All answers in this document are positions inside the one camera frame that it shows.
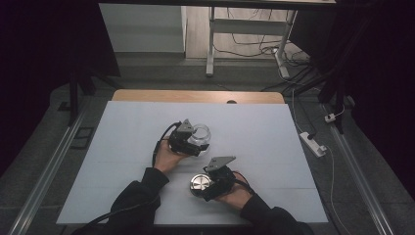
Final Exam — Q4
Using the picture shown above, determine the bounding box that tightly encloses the black rectangular floor frame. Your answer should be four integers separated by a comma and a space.
69, 126, 96, 151

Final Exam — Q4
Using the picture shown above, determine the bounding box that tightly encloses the white power strip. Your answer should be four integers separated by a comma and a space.
299, 131, 328, 159

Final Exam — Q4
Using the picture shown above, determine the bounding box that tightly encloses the black cable with plug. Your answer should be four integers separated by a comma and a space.
293, 92, 318, 140

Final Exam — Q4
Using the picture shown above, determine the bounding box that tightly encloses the white desk frame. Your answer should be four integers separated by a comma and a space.
205, 6, 299, 79

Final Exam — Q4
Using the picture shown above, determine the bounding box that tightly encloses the person's right hand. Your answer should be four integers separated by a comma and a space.
216, 170, 254, 210

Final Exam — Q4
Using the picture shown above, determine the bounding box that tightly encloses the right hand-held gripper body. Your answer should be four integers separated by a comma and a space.
203, 156, 237, 199

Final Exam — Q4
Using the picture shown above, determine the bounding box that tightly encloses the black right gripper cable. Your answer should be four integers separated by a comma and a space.
233, 170, 257, 196

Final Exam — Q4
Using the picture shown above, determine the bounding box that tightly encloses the tangle of black floor cables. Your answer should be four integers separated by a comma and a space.
213, 8, 311, 67

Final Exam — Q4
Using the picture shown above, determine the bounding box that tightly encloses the aluminium floor rail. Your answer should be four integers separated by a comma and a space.
8, 107, 90, 235
321, 103, 396, 235

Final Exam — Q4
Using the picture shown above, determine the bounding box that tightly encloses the silver metal jar lid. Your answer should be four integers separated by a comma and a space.
189, 173, 213, 198

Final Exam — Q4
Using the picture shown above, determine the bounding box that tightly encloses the clear glass jar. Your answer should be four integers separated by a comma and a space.
188, 123, 212, 155

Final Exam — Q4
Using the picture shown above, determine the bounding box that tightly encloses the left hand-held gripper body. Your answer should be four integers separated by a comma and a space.
167, 118, 202, 157

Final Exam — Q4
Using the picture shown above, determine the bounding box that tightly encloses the white power strip cable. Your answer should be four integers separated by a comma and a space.
325, 145, 353, 235

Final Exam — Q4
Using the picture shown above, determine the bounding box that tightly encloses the dark curtain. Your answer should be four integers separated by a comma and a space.
0, 0, 121, 179
289, 0, 415, 202

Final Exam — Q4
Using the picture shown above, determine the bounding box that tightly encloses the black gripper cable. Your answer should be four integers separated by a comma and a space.
71, 120, 182, 235
233, 170, 257, 196

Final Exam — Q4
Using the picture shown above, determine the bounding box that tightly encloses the white foam board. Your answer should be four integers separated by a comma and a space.
56, 100, 329, 226

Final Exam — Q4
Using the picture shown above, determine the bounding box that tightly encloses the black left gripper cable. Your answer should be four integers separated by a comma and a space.
71, 120, 182, 235

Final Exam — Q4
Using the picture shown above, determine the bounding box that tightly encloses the white cabinet panel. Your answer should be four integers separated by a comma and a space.
98, 3, 188, 54

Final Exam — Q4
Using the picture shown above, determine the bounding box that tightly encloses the person's left hand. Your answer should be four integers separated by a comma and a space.
154, 141, 191, 174

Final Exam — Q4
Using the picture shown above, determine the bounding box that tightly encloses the black metal stand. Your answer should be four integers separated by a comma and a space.
67, 58, 122, 127
316, 65, 347, 135

